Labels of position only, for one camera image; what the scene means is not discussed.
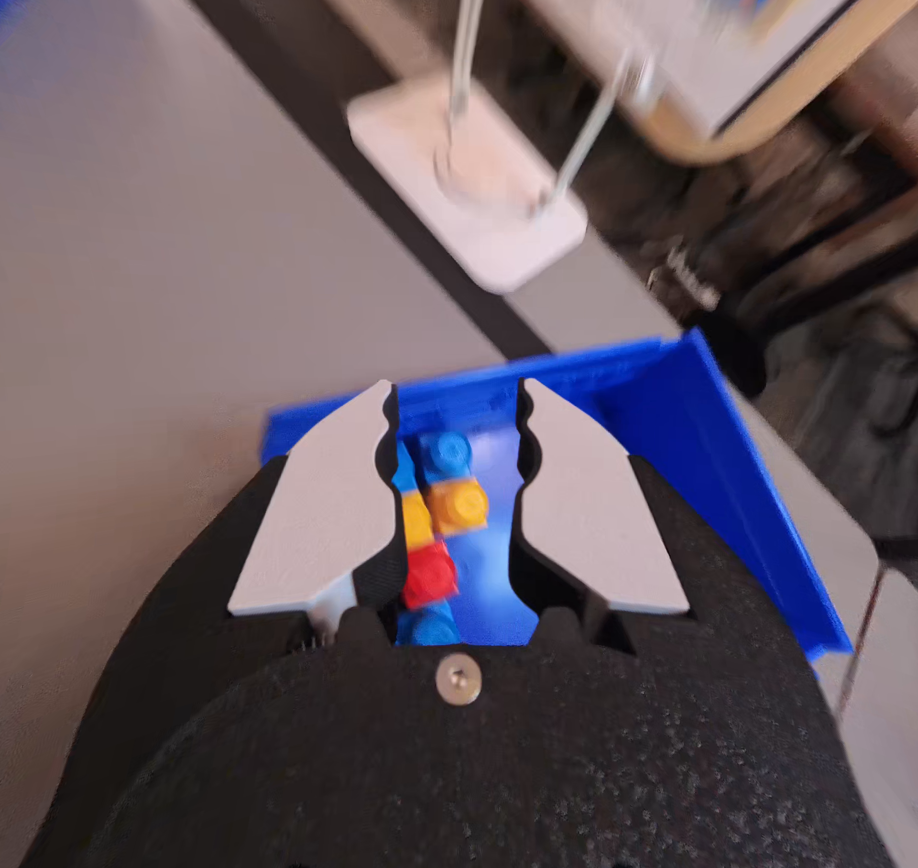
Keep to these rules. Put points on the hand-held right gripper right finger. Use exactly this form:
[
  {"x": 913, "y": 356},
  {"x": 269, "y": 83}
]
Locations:
[{"x": 602, "y": 524}]

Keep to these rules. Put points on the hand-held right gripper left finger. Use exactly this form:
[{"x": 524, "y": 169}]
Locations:
[{"x": 315, "y": 524}]

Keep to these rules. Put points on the pile of building bricks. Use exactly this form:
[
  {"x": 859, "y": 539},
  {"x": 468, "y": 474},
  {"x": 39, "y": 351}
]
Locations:
[{"x": 455, "y": 506}]

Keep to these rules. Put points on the instruction sheet on wooden board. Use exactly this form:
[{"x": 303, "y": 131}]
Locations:
[{"x": 753, "y": 21}]

